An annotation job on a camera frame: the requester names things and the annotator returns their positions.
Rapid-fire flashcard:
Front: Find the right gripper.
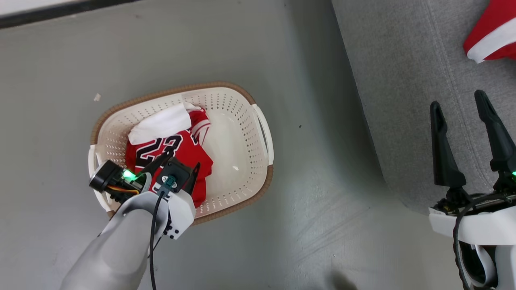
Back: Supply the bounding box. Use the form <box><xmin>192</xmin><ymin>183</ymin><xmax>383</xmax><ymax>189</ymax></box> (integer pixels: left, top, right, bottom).
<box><xmin>428</xmin><ymin>89</ymin><xmax>516</xmax><ymax>247</ymax></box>

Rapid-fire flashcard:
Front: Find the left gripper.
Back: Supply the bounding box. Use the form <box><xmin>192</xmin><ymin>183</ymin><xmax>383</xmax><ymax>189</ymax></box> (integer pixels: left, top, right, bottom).
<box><xmin>89</xmin><ymin>150</ymin><xmax>201</xmax><ymax>240</ymax></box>

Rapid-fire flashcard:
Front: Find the red garment with white band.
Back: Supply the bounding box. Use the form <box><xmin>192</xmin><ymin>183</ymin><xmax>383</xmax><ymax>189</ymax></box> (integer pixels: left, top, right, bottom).
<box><xmin>463</xmin><ymin>0</ymin><xmax>516</xmax><ymax>64</ymax></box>

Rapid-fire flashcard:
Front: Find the grey fabric sofa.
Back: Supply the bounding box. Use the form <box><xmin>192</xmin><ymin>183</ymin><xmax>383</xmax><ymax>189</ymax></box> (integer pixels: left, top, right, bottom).
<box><xmin>331</xmin><ymin>0</ymin><xmax>516</xmax><ymax>215</ymax></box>

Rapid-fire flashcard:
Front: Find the red basketball jersey with numbers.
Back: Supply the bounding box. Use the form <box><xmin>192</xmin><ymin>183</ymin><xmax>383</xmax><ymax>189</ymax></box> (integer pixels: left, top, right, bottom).
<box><xmin>125</xmin><ymin>108</ymin><xmax>214</xmax><ymax>208</ymax></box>

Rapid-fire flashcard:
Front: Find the white cloth garment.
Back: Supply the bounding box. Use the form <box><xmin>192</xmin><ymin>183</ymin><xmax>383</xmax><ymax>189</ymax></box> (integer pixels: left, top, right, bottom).
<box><xmin>128</xmin><ymin>101</ymin><xmax>204</xmax><ymax>146</ymax></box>

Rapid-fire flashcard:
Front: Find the white perforated laundry basket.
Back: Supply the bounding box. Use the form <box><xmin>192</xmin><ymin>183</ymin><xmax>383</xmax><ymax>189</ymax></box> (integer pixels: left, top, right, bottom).
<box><xmin>88</xmin><ymin>82</ymin><xmax>275</xmax><ymax>224</ymax></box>

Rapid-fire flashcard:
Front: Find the dark grey baseboard strip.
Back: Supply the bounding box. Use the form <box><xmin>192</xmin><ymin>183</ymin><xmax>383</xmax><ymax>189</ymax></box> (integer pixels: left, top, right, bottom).
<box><xmin>0</xmin><ymin>0</ymin><xmax>139</xmax><ymax>29</ymax></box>

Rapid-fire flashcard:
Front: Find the thin orange wire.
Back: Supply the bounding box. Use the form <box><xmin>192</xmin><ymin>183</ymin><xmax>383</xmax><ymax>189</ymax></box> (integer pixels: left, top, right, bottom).
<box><xmin>106</xmin><ymin>184</ymin><xmax>140</xmax><ymax>195</ymax></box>

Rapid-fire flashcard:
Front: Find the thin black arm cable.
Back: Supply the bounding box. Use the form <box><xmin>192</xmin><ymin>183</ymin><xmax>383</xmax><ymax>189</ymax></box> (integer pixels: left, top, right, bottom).
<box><xmin>148</xmin><ymin>189</ymin><xmax>167</xmax><ymax>290</ymax></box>

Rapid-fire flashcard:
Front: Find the thick black ribbed cable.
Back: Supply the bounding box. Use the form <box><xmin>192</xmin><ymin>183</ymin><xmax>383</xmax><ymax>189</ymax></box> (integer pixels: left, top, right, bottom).
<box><xmin>452</xmin><ymin>193</ymin><xmax>502</xmax><ymax>290</ymax></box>

